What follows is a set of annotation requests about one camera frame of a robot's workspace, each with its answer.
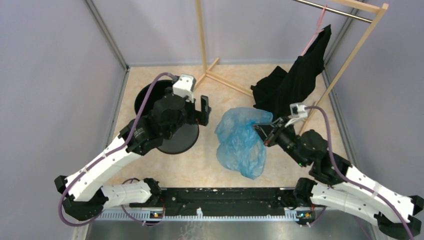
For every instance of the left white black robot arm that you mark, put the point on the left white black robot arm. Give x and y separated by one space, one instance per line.
84 195

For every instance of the pink hanger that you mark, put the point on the pink hanger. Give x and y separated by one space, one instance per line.
317 30

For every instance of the black trash bin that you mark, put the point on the black trash bin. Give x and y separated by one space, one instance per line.
160 121

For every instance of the black cloth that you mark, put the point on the black cloth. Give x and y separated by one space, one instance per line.
275 92

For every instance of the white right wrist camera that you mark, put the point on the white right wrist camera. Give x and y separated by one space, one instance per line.
298 112

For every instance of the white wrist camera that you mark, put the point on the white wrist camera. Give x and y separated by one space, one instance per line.
184 87
298 112

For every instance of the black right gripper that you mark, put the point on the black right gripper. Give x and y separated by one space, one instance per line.
278 127

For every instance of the blue plastic trash bag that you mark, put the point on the blue plastic trash bag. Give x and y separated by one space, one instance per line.
240 147

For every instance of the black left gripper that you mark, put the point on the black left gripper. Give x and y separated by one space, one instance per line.
198 116

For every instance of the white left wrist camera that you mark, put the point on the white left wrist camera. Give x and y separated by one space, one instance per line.
184 87

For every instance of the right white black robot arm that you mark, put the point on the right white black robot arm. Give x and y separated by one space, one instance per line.
338 184

